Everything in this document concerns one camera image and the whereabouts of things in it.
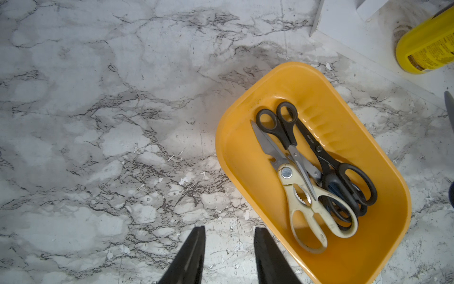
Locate cream-handled kitchen scissors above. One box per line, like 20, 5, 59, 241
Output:
251, 121, 358, 254

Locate yellow plastic storage box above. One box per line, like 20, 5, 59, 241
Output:
216, 62, 411, 284

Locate small black-handled scissors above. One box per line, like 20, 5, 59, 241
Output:
256, 102, 322, 182

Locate yellow plastic bottle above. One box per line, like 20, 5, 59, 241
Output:
395, 4, 454, 75

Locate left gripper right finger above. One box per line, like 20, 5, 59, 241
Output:
254, 227, 301, 284

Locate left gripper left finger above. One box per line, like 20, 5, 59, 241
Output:
158, 226, 206, 284

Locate long black-handled scissors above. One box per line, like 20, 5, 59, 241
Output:
294, 118, 378, 217

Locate white stepped display stand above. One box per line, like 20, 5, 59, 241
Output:
310, 0, 454, 108

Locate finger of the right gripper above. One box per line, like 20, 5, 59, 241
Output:
444, 91, 454, 130

